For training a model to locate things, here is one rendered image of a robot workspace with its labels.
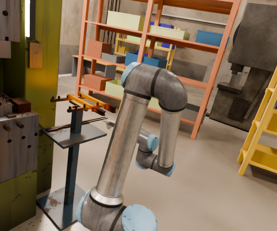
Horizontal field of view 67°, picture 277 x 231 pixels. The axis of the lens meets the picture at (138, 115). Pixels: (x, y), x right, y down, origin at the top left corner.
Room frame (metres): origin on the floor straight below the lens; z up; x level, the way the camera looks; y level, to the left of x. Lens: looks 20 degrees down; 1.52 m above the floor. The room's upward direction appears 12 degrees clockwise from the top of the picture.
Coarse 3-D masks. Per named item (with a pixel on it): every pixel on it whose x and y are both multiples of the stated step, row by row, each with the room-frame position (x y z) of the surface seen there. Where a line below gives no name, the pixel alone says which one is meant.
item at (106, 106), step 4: (80, 92) 1.63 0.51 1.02; (84, 96) 1.59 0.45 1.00; (88, 96) 1.57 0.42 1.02; (92, 100) 1.53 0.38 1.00; (96, 100) 1.51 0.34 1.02; (100, 104) 1.48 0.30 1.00; (104, 104) 1.45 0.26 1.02; (108, 104) 1.44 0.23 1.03; (104, 108) 1.44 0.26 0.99; (108, 108) 1.44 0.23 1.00; (112, 108) 1.42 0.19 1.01; (112, 112) 1.41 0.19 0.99
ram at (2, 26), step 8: (0, 0) 1.15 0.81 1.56; (8, 0) 1.18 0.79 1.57; (16, 0) 1.22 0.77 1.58; (0, 8) 1.15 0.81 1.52; (8, 8) 1.18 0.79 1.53; (16, 8) 1.21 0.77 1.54; (0, 16) 1.15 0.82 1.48; (8, 16) 1.18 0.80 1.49; (16, 16) 1.21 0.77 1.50; (0, 24) 1.15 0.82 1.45; (8, 24) 1.18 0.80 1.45; (16, 24) 1.21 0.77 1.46; (0, 32) 1.15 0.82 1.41; (8, 32) 1.18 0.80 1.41; (16, 32) 1.21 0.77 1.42; (8, 40) 1.18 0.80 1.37; (16, 40) 1.21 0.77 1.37
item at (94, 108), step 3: (69, 96) 1.51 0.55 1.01; (72, 96) 1.49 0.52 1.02; (75, 96) 1.50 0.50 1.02; (75, 99) 1.46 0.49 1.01; (78, 99) 1.44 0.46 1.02; (81, 99) 1.46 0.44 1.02; (78, 102) 1.44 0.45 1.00; (81, 102) 1.42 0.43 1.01; (84, 102) 1.41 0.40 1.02; (87, 102) 1.43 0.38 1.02; (87, 105) 1.38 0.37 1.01; (90, 105) 1.37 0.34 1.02; (93, 105) 1.38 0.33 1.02; (90, 108) 1.36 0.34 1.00; (93, 108) 1.34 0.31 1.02; (96, 108) 1.33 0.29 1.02; (99, 108) 1.34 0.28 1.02; (93, 111) 1.34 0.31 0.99; (96, 111) 1.33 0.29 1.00; (99, 111) 1.32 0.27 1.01; (102, 111) 1.30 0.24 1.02; (105, 111) 1.31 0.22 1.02; (99, 114) 1.31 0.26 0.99; (102, 114) 1.30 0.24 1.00
